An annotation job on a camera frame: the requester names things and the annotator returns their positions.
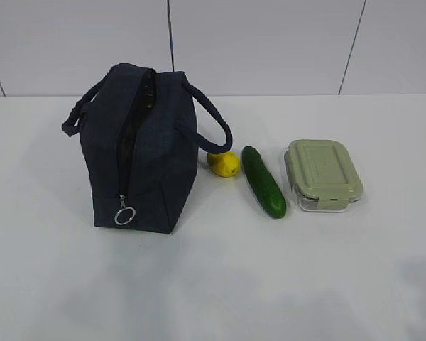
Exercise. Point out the green cucumber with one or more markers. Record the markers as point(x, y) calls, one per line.
point(263, 184)

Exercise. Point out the yellow lemon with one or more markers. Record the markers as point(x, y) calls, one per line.
point(225, 165)

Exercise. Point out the navy blue lunch bag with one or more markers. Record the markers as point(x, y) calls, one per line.
point(140, 133)

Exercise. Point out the glass container green lid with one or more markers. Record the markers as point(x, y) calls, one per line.
point(321, 175)

